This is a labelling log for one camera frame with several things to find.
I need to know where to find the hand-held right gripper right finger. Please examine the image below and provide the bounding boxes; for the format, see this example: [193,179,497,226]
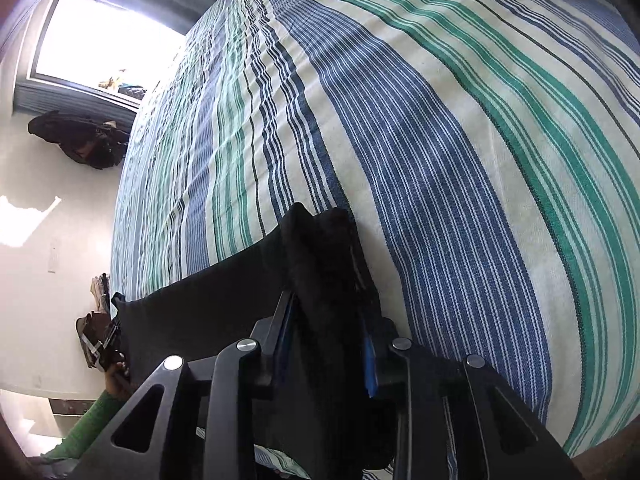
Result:
[362,317,583,480]

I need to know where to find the person's left hand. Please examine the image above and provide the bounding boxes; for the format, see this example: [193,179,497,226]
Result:
[102,360,133,402]

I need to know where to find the striped bed sheet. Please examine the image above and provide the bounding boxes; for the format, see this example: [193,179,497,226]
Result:
[110,0,640,458]

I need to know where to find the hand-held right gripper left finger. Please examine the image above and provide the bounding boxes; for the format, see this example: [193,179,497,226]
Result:
[75,290,301,480]

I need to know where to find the brown cabinet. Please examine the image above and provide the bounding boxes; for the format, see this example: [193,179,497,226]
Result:
[47,397,98,417]

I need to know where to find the coat rack with dark clothes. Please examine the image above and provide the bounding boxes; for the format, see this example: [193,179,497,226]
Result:
[27,111,132,171]

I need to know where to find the black pants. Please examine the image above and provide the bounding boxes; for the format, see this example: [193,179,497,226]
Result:
[111,202,401,480]

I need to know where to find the person's left forearm green sleeve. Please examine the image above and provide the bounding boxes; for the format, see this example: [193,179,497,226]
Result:
[42,390,133,463]

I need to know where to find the bright window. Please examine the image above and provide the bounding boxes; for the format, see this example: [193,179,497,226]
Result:
[32,0,187,93]

